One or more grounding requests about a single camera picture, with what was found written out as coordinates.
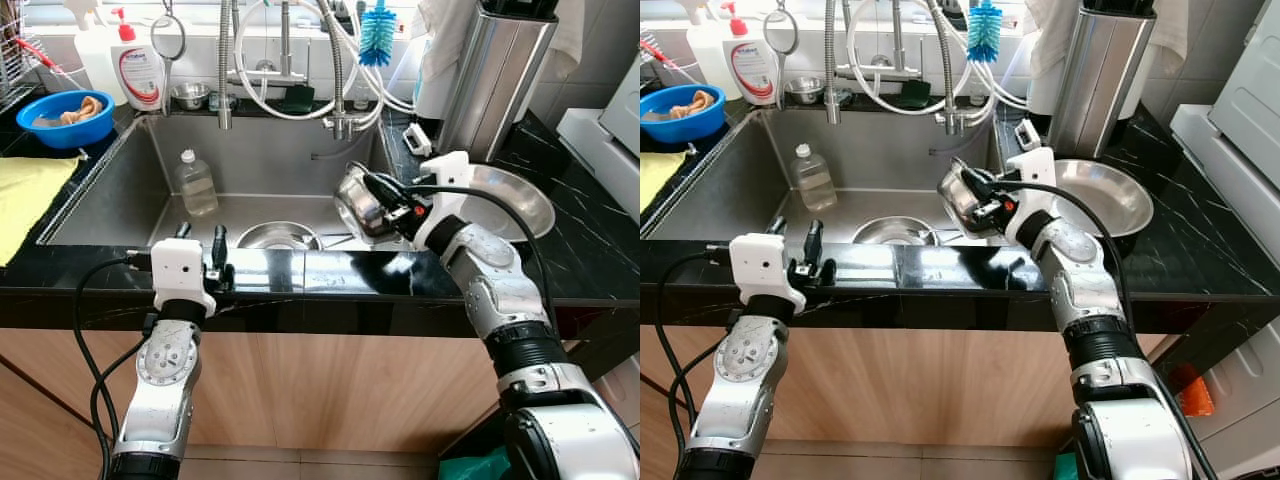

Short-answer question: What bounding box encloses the deep stainless steel bowl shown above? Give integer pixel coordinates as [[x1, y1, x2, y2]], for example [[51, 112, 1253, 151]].
[[333, 161, 403, 245], [936, 157, 1003, 238]]

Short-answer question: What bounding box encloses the clear plastic bottle white cap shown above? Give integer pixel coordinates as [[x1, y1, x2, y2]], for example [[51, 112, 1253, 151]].
[[174, 149, 220, 219], [789, 143, 840, 213]]

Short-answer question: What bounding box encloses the shallow stainless steel bowl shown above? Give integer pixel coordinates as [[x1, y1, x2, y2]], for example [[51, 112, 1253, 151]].
[[852, 215, 937, 248], [237, 221, 324, 252]]

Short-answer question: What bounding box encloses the stainless steel sink basin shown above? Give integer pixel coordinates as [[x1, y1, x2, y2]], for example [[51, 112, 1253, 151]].
[[640, 107, 1013, 248], [37, 112, 423, 252]]

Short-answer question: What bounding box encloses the chrome curved tap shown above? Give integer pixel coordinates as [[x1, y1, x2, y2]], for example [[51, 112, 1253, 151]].
[[929, 0, 997, 137], [318, 0, 383, 140]]

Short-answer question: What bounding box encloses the wide stainless steel plate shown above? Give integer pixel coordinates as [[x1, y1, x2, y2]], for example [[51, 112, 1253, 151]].
[[1048, 157, 1155, 239], [455, 164, 557, 242]]

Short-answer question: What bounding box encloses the yellow cleaning cloth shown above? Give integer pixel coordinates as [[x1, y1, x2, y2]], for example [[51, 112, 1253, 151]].
[[0, 156, 82, 269], [640, 150, 692, 214]]

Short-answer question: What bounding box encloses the blue plastic bowl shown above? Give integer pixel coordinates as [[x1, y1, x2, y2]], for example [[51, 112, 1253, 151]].
[[640, 82, 729, 145], [15, 89, 117, 150]]

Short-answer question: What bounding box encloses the wooden cabinet front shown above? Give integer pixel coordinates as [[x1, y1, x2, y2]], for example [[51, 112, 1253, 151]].
[[0, 330, 521, 463], [640, 325, 1181, 471]]

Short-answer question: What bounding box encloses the white hanging towel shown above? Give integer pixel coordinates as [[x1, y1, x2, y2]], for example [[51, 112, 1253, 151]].
[[414, 0, 487, 123], [1024, 0, 1093, 117]]

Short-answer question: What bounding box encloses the blue bottle brush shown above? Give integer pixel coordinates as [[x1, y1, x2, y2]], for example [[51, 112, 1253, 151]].
[[357, 0, 399, 69], [965, 0, 1005, 64]]

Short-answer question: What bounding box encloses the beige crumpled cloth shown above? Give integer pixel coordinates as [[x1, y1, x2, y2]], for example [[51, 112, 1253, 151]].
[[654, 88, 719, 122], [34, 95, 105, 127]]

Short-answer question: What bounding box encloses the tall stainless steel canister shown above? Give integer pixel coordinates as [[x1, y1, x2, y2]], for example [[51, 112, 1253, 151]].
[[1046, 0, 1159, 160], [436, 0, 559, 164]]

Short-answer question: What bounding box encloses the thin chrome tap with lever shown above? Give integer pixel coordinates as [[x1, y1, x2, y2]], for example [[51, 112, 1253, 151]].
[[862, 0, 923, 83], [252, 0, 311, 87]]

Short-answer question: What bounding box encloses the white soap bottle red pump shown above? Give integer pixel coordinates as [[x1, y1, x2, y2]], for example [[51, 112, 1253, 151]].
[[721, 2, 782, 107], [109, 7, 167, 112]]

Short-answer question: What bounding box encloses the white washing machine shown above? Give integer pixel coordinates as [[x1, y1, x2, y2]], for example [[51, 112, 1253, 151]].
[[556, 58, 641, 223], [1168, 0, 1280, 480]]

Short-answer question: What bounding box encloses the plain white plastic bottle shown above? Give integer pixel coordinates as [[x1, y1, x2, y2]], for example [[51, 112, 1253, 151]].
[[64, 0, 127, 107], [679, 0, 742, 102]]

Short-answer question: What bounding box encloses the round steel mesh strainer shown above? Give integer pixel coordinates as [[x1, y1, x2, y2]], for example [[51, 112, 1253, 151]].
[[148, 11, 188, 117], [762, 7, 802, 112]]

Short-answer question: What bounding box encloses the small orange object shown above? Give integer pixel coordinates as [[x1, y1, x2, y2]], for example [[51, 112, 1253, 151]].
[[1170, 364, 1215, 419]]

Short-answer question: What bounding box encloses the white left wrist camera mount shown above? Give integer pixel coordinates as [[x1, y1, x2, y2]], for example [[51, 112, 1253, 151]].
[[728, 233, 807, 315], [152, 238, 219, 319]]

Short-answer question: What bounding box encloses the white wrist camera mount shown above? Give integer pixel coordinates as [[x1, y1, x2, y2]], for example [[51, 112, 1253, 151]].
[[152, 238, 219, 319], [1003, 146, 1058, 219], [728, 233, 807, 315], [405, 151, 477, 237]]

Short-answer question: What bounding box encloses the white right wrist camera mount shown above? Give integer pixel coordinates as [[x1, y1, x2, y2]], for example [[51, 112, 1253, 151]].
[[405, 151, 477, 237], [1003, 146, 1058, 219]]

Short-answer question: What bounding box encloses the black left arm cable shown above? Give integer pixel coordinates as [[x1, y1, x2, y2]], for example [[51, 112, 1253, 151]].
[[72, 253, 157, 480], [654, 246, 732, 473]]

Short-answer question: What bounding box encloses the white looped flexible hose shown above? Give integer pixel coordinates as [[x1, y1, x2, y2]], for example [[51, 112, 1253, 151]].
[[230, 0, 359, 123], [844, 0, 969, 118]]

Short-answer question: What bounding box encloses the steel spring faucet hose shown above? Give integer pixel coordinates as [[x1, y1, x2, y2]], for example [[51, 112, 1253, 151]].
[[216, 0, 237, 132], [824, 0, 849, 127]]

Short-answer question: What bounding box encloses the wire dish rack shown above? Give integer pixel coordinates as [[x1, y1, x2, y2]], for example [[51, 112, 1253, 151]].
[[640, 33, 693, 88], [0, 33, 63, 113]]

